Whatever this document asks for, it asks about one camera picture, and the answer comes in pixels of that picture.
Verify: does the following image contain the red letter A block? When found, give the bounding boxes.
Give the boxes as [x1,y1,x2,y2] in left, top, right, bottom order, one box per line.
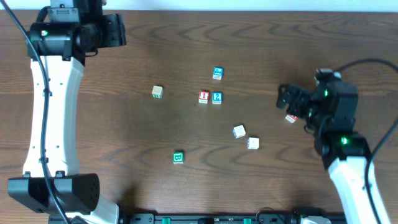
[285,114,298,123]

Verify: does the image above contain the blue number 2 block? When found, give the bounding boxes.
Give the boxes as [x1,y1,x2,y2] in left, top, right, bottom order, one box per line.
[212,92,223,105]

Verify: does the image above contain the red letter I block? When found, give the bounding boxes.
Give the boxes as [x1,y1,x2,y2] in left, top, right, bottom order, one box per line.
[198,91,210,104]

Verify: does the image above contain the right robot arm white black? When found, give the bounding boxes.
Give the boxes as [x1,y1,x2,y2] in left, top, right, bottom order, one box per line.
[276,81,390,223]

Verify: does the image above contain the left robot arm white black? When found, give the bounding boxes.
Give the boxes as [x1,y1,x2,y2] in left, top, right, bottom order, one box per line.
[7,0,127,223]

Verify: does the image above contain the white block number 4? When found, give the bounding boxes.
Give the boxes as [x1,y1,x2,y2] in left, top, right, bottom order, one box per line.
[248,137,259,150]

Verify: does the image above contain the white block number 8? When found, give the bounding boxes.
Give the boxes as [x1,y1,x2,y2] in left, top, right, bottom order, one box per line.
[233,124,246,138]

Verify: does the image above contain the blue picture block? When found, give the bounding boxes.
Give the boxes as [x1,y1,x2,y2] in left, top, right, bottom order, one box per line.
[213,67,224,80]

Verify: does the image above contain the beige block green side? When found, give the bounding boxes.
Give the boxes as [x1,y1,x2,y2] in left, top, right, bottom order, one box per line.
[152,85,164,99]

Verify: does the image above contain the green letter B block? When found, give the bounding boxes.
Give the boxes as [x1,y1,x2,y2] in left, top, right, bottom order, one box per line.
[172,152,184,164]

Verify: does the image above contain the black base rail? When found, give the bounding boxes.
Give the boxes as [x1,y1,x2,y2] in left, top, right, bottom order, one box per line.
[119,212,348,224]

